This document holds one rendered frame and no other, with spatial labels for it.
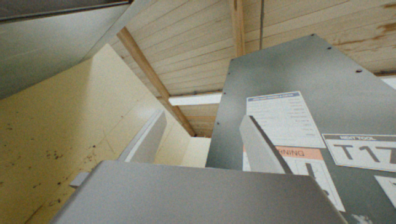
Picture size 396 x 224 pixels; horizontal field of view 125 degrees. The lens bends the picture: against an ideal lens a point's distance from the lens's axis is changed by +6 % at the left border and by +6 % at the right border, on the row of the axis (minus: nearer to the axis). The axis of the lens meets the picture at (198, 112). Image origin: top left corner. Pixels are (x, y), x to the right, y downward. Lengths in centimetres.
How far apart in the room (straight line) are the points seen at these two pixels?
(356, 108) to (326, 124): 8
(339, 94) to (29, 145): 132
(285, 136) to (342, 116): 14
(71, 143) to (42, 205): 32
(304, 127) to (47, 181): 121
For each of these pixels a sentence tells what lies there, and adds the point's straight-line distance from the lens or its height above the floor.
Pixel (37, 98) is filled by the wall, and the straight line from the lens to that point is 105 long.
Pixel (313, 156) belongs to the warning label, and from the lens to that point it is 35.
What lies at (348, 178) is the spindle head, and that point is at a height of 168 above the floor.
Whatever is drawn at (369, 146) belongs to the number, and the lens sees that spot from 39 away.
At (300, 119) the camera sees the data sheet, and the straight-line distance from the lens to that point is 40.
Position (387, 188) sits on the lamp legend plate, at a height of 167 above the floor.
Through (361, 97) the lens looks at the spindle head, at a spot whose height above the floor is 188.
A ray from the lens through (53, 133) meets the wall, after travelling 104.
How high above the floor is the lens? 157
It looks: 37 degrees up
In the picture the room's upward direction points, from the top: 22 degrees clockwise
